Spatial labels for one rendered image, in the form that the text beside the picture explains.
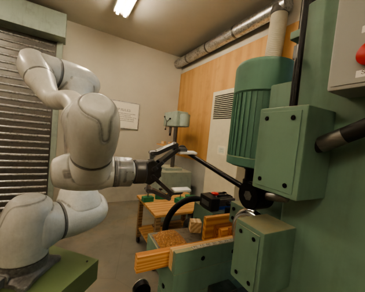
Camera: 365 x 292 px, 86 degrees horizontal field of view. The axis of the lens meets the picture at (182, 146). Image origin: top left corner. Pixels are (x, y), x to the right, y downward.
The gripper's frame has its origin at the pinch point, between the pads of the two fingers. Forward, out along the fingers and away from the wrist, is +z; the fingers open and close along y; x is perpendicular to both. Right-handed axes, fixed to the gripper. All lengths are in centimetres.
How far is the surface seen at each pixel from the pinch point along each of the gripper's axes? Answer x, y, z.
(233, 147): -13.7, 12.0, 5.9
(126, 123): 280, -8, 29
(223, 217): -11.3, -12.6, 9.2
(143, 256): -18.9, -14.8, -20.1
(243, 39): 148, 121, 134
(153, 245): -8.6, -20.6, -13.6
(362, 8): -42, 37, -3
